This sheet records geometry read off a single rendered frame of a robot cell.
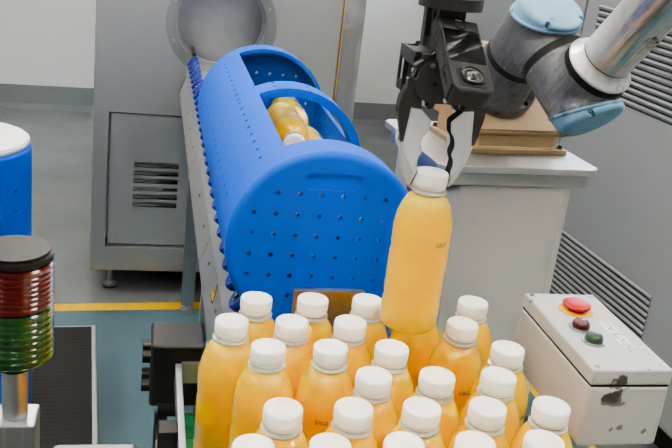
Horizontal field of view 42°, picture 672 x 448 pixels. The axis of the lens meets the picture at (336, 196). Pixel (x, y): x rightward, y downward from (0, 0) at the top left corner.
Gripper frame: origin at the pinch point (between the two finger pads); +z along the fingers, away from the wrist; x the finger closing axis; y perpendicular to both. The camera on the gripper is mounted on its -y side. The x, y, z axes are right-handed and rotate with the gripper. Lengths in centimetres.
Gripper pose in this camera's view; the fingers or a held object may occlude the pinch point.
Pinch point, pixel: (431, 176)
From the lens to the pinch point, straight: 100.5
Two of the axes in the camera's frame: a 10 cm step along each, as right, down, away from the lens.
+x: -9.8, -0.4, -2.2
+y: -1.9, -3.3, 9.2
